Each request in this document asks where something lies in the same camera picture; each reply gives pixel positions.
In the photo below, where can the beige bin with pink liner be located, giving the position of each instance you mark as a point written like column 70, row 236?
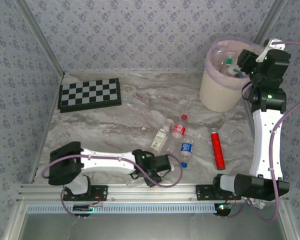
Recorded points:
column 217, row 97

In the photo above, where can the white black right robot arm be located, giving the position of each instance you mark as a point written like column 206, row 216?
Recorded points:
column 263, row 140

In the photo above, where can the circuit board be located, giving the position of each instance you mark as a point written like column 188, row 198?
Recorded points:
column 222, row 208
column 82, row 208

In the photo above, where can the red label red-capped bottle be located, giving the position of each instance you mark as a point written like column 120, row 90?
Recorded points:
column 178, row 130

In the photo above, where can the black grey chessboard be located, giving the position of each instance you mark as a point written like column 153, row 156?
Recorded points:
column 90, row 93

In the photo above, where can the aluminium mounting rail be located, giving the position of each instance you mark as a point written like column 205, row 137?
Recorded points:
column 180, row 191

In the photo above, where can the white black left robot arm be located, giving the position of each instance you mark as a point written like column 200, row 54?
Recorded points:
column 107, row 163

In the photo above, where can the left circuit board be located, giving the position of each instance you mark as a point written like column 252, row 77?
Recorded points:
column 82, row 208

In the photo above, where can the white plastic holder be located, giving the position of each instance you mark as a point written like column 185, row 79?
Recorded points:
column 258, row 203

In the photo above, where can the blue label blue-capped bottle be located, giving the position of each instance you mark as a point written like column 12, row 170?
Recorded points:
column 187, row 149

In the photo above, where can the red glitter tube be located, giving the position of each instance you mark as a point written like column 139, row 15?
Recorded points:
column 218, row 150

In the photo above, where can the aluminium frame post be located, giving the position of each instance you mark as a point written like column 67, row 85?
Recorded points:
column 41, row 32
column 269, row 22

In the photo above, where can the right circuit board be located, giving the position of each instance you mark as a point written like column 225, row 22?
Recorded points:
column 222, row 208

